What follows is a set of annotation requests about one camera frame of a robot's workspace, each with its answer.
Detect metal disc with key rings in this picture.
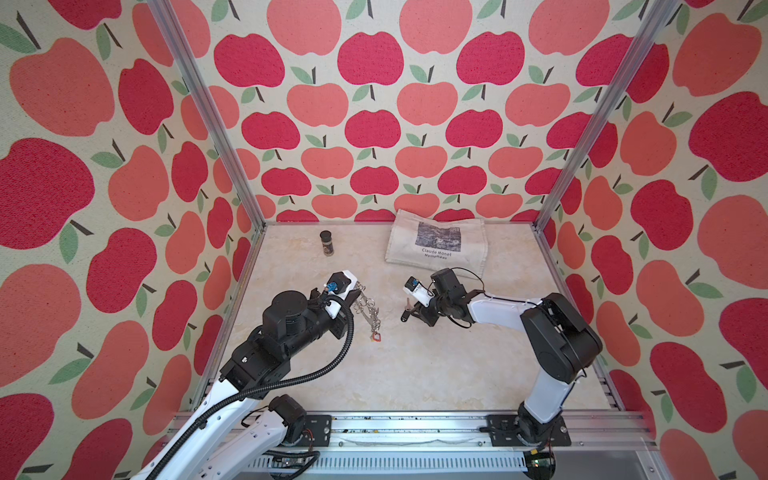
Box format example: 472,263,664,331
353,282,381,335

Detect key with black head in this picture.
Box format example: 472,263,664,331
400,300,415,323

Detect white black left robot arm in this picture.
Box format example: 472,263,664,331
136,283,361,479

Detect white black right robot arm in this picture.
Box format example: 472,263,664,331
401,268,603,447

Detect small dark spice jar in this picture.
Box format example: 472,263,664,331
319,230,334,256

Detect cream Monet canvas bag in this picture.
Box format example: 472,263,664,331
385,210,489,276

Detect black corrugated cable hose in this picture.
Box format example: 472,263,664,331
143,299,356,480

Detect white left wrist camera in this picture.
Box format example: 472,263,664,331
324,270,361,307

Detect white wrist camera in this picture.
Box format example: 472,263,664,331
324,270,361,307
404,276,434,307

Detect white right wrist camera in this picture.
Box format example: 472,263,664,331
404,276,434,307

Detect front aluminium rail base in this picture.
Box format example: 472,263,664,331
146,410,661,480

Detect left rear aluminium frame post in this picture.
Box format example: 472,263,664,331
148,0,266,235

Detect aluminium frame post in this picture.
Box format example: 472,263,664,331
532,0,678,234
148,0,266,235

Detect right rear aluminium frame post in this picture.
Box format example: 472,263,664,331
532,0,678,234

